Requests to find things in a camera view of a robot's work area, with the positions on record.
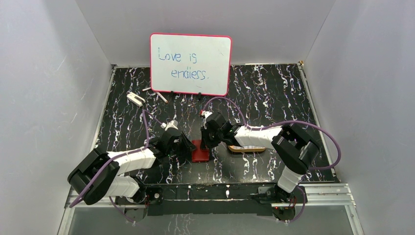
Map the red leather card holder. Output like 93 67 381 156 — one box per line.
191 140 210 163

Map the tan oval card tray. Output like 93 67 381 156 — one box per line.
228 145 266 154

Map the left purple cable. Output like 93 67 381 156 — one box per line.
69 109 166 224

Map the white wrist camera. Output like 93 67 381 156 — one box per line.
200 110 213 119
161 120 178 131

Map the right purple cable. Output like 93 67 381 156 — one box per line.
201 96 342 223

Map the white marker pen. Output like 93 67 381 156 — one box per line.
156 92 168 103

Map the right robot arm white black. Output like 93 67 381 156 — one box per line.
200 111 321 203

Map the white board eraser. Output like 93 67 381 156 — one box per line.
127 92 145 107

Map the purple cable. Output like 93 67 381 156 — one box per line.
201 96 342 223
69 109 166 224

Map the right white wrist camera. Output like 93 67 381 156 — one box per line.
200 110 213 119

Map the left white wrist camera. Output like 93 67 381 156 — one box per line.
161 120 178 131

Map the white board with red frame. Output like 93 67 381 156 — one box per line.
150 33 232 96

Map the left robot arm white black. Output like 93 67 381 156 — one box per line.
68 127 197 207

